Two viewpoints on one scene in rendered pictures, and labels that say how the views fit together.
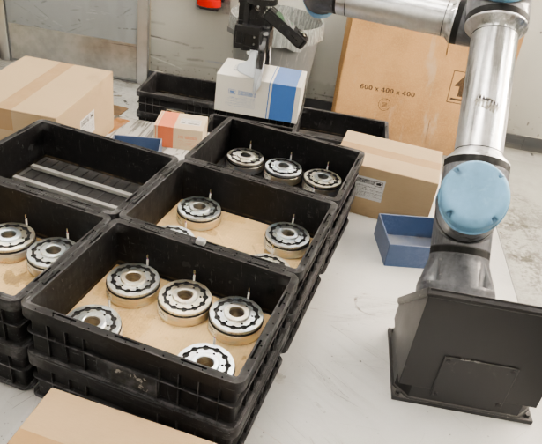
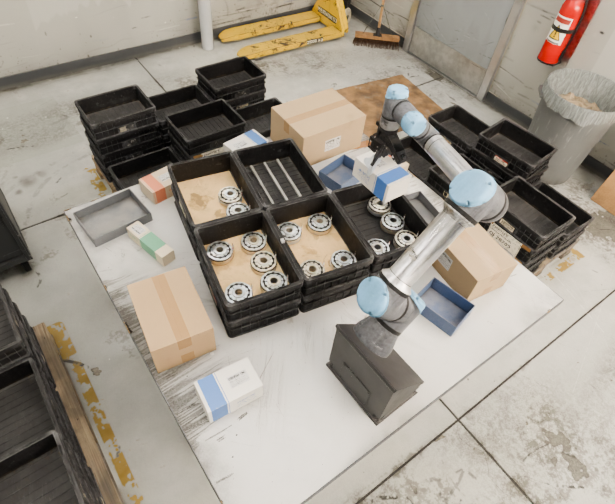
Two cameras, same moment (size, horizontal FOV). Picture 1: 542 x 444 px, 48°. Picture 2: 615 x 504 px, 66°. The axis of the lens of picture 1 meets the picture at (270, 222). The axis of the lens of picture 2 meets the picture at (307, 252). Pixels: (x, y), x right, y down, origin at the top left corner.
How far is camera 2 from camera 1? 105 cm
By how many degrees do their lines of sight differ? 37
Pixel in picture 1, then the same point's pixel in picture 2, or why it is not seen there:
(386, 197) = (451, 270)
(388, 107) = not seen: outside the picture
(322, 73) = not seen: outside the picture
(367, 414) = (307, 362)
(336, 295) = not seen: hidden behind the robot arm
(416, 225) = (454, 297)
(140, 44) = (489, 70)
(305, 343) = (319, 315)
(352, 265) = not seen: hidden behind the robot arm
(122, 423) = (191, 293)
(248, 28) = (375, 141)
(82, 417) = (182, 282)
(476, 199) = (368, 298)
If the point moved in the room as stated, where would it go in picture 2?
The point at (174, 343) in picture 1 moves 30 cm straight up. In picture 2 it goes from (243, 277) to (241, 224)
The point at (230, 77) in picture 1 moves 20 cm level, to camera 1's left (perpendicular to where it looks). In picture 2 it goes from (360, 162) to (327, 136)
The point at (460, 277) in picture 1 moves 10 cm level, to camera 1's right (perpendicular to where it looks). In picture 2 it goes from (366, 331) to (388, 353)
